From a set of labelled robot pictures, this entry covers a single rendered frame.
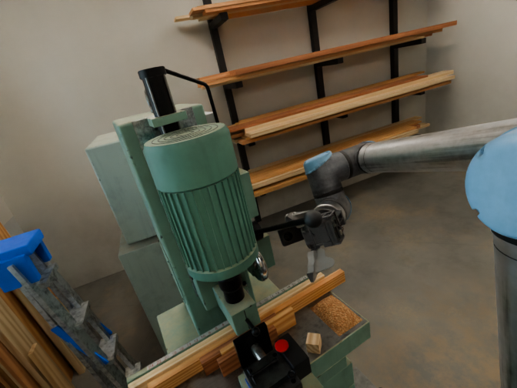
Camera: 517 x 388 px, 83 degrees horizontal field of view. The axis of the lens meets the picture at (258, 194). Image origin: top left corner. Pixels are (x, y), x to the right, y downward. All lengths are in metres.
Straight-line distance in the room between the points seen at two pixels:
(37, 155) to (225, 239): 2.56
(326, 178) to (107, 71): 2.35
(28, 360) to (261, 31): 2.97
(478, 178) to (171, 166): 0.46
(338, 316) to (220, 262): 0.39
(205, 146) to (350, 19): 3.23
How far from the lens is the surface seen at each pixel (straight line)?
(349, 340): 0.89
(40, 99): 2.98
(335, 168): 0.88
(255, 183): 2.71
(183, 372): 0.87
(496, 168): 0.42
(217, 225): 0.59
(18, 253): 1.41
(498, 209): 0.43
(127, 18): 2.94
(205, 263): 0.64
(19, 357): 2.12
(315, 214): 0.55
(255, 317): 0.81
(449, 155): 0.67
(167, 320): 1.23
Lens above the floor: 1.58
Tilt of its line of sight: 23 degrees down
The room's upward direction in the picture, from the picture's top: 13 degrees counter-clockwise
